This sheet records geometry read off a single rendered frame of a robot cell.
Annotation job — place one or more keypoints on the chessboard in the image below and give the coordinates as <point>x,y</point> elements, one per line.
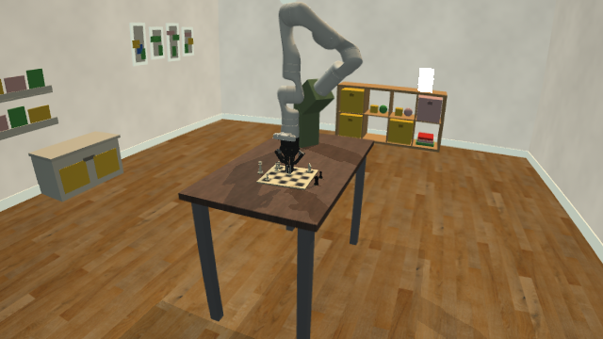
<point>299,178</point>

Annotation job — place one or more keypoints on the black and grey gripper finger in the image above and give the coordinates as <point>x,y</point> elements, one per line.
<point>292,158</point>
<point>283,159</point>

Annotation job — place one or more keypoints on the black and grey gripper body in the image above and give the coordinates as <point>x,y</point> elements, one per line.
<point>290,145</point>

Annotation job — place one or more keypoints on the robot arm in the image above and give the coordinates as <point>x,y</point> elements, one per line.
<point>299,14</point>

